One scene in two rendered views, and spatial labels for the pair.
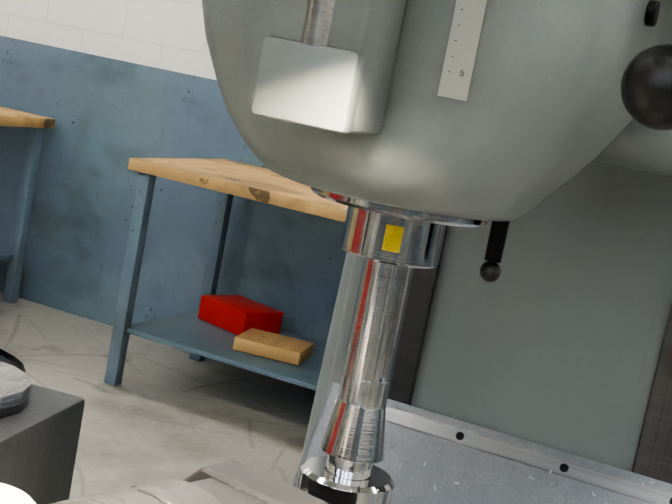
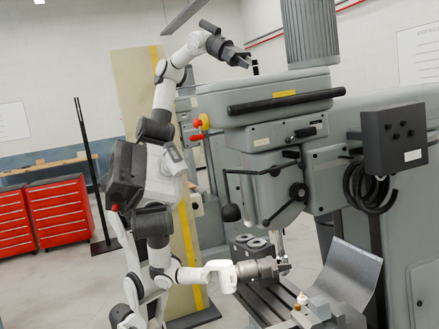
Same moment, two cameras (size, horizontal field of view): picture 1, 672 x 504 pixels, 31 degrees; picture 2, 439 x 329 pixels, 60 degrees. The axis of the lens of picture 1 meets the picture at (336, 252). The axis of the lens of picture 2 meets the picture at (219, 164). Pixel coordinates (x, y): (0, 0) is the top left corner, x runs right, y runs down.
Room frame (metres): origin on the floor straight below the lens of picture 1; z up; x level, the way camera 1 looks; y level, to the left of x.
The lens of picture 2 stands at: (-0.50, -0.98, 1.85)
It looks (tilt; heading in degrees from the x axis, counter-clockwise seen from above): 10 degrees down; 49
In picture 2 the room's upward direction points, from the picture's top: 9 degrees counter-clockwise
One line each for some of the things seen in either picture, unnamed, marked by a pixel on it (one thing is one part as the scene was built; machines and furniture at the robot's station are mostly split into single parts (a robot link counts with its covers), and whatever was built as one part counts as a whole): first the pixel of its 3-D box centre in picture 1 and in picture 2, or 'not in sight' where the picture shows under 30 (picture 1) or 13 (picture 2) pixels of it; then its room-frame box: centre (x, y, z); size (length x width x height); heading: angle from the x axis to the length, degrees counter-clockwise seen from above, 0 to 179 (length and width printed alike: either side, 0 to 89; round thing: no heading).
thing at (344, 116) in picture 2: not in sight; (370, 115); (1.04, -0.21, 1.66); 0.80 x 0.23 x 0.20; 158
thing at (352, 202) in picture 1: (400, 199); not in sight; (0.58, -0.03, 1.31); 0.09 x 0.09 x 0.01
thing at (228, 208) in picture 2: not in sight; (230, 211); (0.37, 0.01, 1.43); 0.07 x 0.07 x 0.06
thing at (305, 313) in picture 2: not in sight; (306, 320); (0.44, -0.22, 1.04); 0.12 x 0.06 x 0.04; 65
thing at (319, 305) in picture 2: not in sight; (319, 308); (0.49, -0.25, 1.07); 0.06 x 0.05 x 0.06; 65
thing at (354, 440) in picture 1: (369, 362); (279, 243); (0.58, -0.03, 1.23); 0.03 x 0.03 x 0.11
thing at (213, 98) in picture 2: not in sight; (263, 97); (0.59, -0.03, 1.81); 0.47 x 0.26 x 0.16; 158
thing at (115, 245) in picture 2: not in sight; (93, 174); (1.57, 4.05, 1.06); 0.50 x 0.50 x 2.11; 68
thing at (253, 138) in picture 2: not in sight; (274, 130); (0.62, -0.04, 1.68); 0.34 x 0.24 x 0.10; 158
